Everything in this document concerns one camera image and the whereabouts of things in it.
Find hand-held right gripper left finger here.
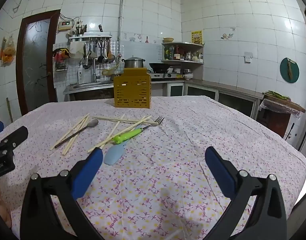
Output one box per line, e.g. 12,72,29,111
20,147,104,240

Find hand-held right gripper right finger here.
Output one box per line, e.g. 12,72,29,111
205,146,287,240

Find light blue plastic spatula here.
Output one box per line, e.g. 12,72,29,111
103,124,146,166

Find dark wooden spoon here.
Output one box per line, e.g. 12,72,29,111
54,119,99,149

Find green-handled fork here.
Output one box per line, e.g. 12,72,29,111
111,116,165,145

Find bunch of wooden chopsticks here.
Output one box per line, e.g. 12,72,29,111
49,113,160,155

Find yellow slotted utensil holder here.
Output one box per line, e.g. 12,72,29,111
113,67,152,109

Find row of hanging kitchen utensils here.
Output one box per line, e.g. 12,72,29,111
81,39,116,69

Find person's left hand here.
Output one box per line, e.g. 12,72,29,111
0,180,13,228

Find wooden stick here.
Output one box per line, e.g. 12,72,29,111
6,97,13,123

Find pink floral tablecloth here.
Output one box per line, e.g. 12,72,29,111
0,95,306,240

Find plastic-covered side table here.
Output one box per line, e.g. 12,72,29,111
258,97,301,138

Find orange plastic bag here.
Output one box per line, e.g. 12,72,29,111
0,35,16,67

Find brown door with frosted glass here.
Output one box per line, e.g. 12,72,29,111
16,9,61,117

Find kitchen counter cabinet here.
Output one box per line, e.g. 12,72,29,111
63,79,265,125

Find steel sink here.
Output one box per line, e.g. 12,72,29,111
69,80,114,90

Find red and yellow cloth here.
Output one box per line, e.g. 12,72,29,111
53,47,69,61

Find green vegetables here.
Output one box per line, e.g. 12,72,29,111
265,91,291,100

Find metal faucet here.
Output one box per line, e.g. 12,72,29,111
91,52,101,82

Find white hanging cloth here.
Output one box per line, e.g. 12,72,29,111
69,41,84,58

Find steel gas stove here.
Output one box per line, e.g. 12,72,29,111
150,70,184,81

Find beige electrical control box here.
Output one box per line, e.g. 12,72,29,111
57,21,73,32

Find steel pot with lid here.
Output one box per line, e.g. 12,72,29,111
121,57,146,69

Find round green cutting board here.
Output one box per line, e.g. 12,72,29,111
280,57,300,83

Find black wok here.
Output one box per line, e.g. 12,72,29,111
149,62,174,72

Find brown hanging brush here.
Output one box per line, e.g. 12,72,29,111
287,58,296,80

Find row of condiment bottles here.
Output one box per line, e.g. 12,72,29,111
164,45,203,62

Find wire wall basket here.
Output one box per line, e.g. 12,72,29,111
55,60,68,72

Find yellow hose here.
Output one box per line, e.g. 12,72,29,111
102,60,121,77

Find corner wall shelf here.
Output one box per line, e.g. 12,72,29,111
161,42,205,64

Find metal wall rack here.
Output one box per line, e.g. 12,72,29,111
68,32,113,43

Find yellow wall poster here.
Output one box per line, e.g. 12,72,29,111
191,30,203,44

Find grey wall pipe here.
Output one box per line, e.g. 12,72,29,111
117,0,126,54

